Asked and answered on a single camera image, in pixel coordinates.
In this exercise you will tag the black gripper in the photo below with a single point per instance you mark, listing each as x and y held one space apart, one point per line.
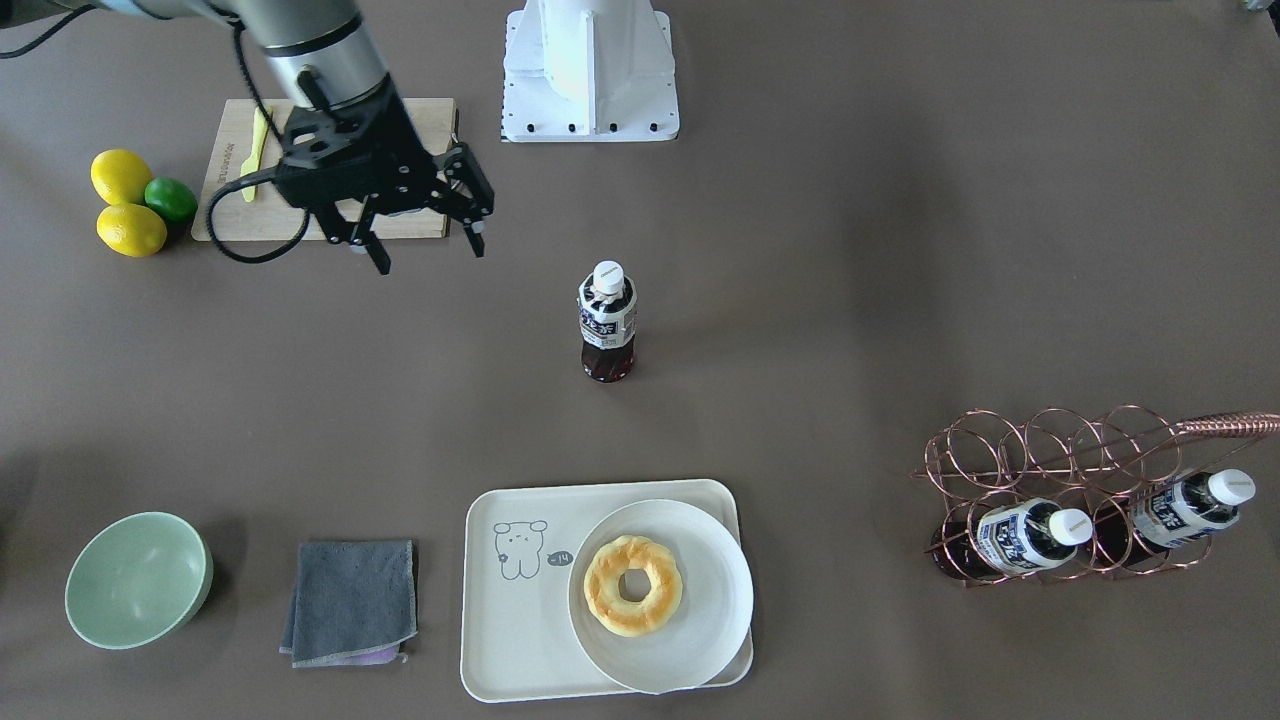
408 140

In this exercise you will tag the tea bottle white cap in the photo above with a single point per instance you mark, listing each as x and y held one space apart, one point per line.
607 321

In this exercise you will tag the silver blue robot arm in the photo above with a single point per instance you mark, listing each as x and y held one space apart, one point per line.
328 39

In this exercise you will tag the cream serving tray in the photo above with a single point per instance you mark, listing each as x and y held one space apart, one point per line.
517 640

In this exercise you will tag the tea bottle in rack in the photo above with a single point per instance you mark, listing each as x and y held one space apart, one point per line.
1182 512
1017 540

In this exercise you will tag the wooden cutting board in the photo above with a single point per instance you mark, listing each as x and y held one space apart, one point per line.
268 219

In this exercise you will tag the yellow plastic knife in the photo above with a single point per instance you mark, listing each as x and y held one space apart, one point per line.
262 125

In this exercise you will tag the green lime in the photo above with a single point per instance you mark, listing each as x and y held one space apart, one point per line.
171 199

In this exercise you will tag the lower yellow lemon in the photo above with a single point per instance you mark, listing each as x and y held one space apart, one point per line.
132 230

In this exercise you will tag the yellow lemon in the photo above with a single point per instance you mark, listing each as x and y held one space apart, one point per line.
132 230
120 176

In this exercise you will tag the upper yellow lemon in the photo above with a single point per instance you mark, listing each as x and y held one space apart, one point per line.
120 176

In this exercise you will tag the grey folded cloth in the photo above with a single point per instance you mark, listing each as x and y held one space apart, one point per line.
353 603

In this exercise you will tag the white round plate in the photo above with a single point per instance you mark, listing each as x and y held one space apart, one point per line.
708 627

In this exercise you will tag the green ceramic bowl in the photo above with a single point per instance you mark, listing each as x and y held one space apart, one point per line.
137 581

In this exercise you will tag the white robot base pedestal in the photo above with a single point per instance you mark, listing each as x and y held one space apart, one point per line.
589 71

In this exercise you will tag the glazed ring donut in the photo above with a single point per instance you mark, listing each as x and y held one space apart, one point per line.
602 586

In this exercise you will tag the copper wire bottle rack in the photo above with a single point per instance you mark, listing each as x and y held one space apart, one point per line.
983 461

